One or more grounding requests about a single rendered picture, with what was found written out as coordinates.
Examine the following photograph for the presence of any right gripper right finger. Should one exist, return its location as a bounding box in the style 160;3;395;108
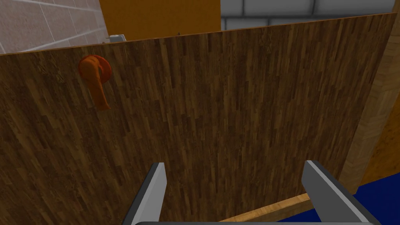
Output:
301;160;382;224

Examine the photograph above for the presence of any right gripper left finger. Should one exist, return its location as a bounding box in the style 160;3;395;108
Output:
121;162;168;225

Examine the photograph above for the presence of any dark brown wooden door leaf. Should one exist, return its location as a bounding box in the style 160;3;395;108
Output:
0;12;398;225

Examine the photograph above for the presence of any orange lever door handle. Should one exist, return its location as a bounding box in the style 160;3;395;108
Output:
78;55;113;111

